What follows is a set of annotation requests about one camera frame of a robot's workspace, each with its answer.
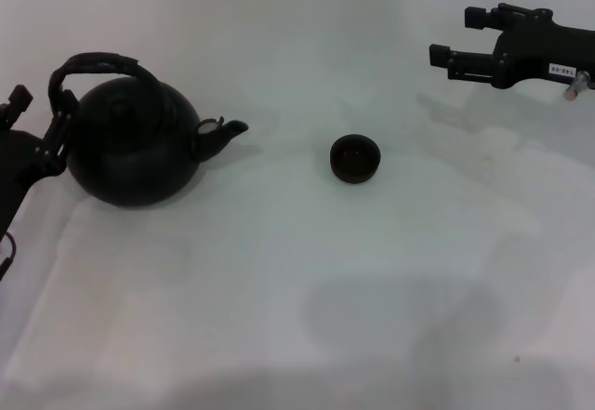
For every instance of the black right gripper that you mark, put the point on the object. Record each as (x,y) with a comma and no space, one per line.
(548,52)

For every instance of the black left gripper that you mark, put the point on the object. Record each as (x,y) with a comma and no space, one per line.
(16,173)

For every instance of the black round teapot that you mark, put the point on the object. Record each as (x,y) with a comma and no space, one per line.
(132,154)

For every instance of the small dark teacup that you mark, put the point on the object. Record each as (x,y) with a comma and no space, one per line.
(355,159)

